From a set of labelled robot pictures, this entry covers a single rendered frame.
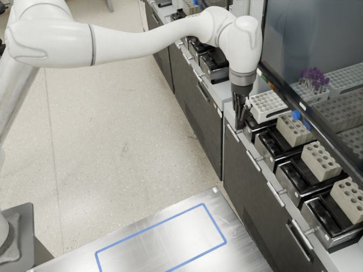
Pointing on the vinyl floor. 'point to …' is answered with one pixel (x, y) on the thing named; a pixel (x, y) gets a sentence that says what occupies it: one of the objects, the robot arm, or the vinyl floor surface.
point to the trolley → (171, 243)
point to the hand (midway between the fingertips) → (239, 122)
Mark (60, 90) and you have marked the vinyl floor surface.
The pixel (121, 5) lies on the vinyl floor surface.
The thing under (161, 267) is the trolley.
